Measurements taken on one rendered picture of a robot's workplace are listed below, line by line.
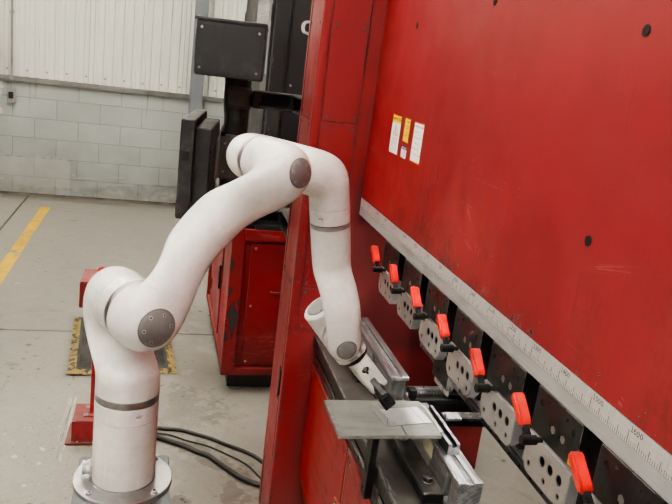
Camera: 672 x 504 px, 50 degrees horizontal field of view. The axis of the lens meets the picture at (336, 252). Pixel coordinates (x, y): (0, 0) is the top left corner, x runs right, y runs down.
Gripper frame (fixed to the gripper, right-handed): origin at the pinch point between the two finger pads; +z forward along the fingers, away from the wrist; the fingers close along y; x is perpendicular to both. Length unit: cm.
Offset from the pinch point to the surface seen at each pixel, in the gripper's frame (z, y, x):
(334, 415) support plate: -2.1, 3.2, 12.3
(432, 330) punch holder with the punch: -6.1, 0.0, -19.8
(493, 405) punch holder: -8.5, -36.1, -14.5
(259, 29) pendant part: -74, 104, -46
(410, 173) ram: -28, 35, -46
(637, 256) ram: -43, -68, -37
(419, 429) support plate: 9.9, -6.8, -2.3
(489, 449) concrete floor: 171, 130, -40
